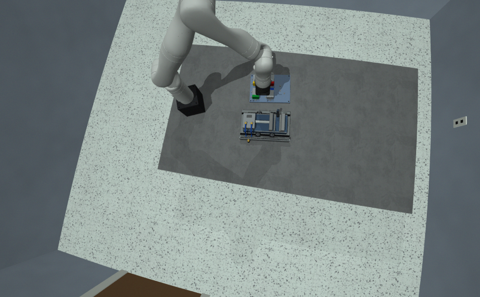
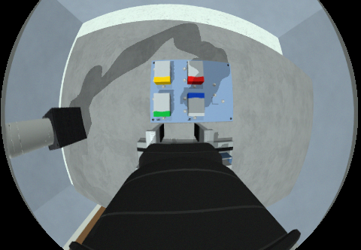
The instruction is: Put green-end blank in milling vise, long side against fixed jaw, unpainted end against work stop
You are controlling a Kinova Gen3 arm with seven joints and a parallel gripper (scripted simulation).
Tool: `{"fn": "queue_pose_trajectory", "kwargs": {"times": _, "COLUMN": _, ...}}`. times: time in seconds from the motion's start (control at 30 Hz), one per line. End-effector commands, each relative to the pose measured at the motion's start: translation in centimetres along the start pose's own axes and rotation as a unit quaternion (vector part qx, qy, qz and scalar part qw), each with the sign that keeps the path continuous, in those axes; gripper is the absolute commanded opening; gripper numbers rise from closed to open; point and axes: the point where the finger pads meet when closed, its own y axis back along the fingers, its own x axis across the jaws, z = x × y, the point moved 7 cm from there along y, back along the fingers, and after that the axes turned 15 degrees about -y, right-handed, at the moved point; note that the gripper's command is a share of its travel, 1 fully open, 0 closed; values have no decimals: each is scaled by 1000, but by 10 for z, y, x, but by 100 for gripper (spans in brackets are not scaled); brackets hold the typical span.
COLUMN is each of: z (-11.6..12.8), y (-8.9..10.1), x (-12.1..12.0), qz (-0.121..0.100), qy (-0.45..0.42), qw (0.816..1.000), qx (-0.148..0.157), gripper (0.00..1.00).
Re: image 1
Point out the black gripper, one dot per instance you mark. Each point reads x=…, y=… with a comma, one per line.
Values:
x=262, y=88

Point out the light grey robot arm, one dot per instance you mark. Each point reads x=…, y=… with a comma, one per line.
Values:
x=199, y=16

